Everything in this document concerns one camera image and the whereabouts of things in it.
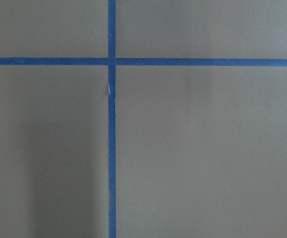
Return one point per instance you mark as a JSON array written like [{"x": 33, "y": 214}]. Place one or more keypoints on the brown paper table cover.
[{"x": 201, "y": 150}]

